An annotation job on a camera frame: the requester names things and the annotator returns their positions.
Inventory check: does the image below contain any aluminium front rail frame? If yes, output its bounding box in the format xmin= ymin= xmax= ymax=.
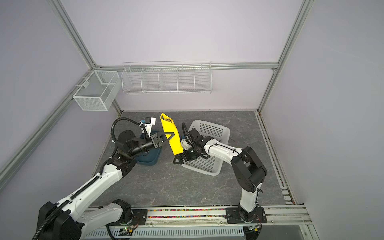
xmin=84 ymin=205 xmax=319 ymax=240

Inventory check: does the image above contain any teal plastic tray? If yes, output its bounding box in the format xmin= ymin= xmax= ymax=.
xmin=135 ymin=148 xmax=162 ymax=166

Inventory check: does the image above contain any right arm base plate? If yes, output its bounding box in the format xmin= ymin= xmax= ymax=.
xmin=225 ymin=206 xmax=267 ymax=224

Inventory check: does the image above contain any white wire wall shelf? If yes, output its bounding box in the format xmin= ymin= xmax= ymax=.
xmin=122 ymin=61 xmax=213 ymax=94

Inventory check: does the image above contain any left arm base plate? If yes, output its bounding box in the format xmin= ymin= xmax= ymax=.
xmin=109 ymin=209 xmax=148 ymax=226

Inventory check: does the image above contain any white plastic perforated basket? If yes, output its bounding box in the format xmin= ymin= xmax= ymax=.
xmin=179 ymin=119 xmax=232 ymax=177

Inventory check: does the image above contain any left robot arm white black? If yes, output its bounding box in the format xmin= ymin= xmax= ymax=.
xmin=32 ymin=116 xmax=180 ymax=240

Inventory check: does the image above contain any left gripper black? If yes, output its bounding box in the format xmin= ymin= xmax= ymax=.
xmin=129 ymin=132 xmax=174 ymax=157

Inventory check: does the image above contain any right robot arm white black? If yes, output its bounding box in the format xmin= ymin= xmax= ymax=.
xmin=169 ymin=123 xmax=268 ymax=221

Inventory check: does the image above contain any white vent grille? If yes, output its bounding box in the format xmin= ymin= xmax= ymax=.
xmin=85 ymin=226 xmax=245 ymax=240

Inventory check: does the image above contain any yellow paper napkin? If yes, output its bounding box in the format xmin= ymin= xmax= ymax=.
xmin=160 ymin=113 xmax=184 ymax=156

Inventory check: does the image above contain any white mesh wall box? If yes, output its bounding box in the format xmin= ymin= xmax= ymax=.
xmin=73 ymin=71 xmax=122 ymax=112

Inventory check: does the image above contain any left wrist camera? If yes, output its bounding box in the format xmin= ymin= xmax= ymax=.
xmin=140 ymin=117 xmax=156 ymax=132

